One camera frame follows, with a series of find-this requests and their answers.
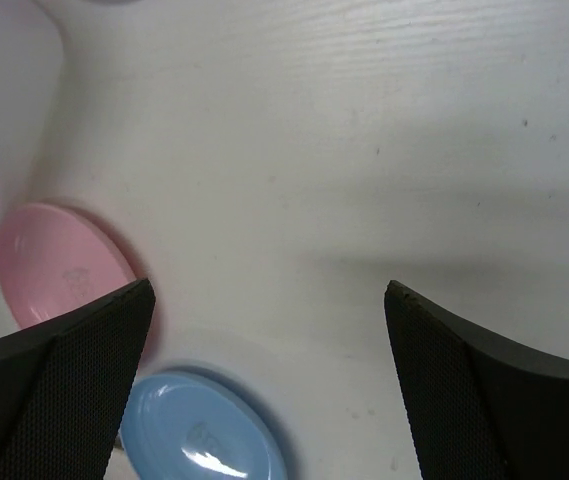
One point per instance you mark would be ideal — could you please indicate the pink plate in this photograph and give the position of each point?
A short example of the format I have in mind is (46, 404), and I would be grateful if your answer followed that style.
(53, 261)

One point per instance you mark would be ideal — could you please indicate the white plastic bin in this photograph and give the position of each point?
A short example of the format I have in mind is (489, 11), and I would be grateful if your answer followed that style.
(30, 64)

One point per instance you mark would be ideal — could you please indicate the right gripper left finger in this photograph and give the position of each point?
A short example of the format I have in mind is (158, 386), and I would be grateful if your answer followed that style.
(64, 385)

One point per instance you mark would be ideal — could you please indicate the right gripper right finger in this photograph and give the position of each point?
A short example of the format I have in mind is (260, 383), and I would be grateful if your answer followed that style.
(479, 405)

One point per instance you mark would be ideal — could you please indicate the blue plate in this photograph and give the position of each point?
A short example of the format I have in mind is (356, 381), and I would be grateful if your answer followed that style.
(182, 425)

